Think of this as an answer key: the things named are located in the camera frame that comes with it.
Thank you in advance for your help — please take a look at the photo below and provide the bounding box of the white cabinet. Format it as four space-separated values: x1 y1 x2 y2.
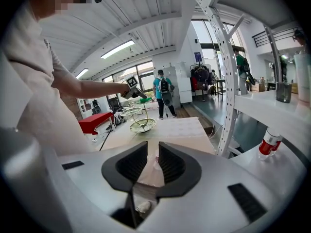
161 62 193 104

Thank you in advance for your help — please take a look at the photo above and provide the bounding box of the person's beige shirt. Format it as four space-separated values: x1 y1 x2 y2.
0 0 98 156

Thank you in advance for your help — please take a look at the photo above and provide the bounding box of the red label bottle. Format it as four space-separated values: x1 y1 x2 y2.
258 127 280 161
272 134 284 152

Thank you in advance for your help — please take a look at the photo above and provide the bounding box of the table with checked cloth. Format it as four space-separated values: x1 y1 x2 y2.
96 116 216 188

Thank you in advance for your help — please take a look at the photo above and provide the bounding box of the white bookshelf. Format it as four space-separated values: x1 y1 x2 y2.
77 98 95 119

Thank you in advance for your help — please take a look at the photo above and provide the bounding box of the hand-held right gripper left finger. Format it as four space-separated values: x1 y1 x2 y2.
101 141 149 193

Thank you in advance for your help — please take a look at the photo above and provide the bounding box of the person's left forearm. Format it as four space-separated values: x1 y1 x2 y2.
52 79 131 100

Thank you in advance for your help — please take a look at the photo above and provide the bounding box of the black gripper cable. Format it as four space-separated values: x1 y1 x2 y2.
99 115 115 151

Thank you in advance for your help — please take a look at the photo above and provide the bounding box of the grey cup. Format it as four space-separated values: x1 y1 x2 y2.
276 82 293 104

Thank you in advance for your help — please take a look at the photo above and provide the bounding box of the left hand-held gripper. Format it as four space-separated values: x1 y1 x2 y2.
121 74 148 100

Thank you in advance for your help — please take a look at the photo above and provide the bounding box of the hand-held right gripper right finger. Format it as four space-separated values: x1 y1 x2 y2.
155 141 203 199

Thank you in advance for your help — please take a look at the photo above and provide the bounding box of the white metal shelf rack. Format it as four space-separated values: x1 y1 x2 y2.
181 0 311 179

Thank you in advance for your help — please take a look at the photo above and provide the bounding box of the red table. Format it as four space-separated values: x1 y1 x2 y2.
78 111 115 136

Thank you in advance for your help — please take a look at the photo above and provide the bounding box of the wooden platform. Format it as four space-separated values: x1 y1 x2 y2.
175 102 215 133

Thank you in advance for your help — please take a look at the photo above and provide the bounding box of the coat rack with bags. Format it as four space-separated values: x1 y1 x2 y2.
190 61 217 102

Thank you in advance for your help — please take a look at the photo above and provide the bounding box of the long ceiling light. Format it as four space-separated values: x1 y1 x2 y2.
100 39 136 59

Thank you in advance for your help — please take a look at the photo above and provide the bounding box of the short ceiling light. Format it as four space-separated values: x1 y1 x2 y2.
75 67 89 80

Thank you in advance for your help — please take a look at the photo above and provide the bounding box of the person's right shoe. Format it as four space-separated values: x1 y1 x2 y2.
135 200 152 214

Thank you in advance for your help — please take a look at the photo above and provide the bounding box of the tiered wire fruit stand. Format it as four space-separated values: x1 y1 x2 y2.
120 97 157 134

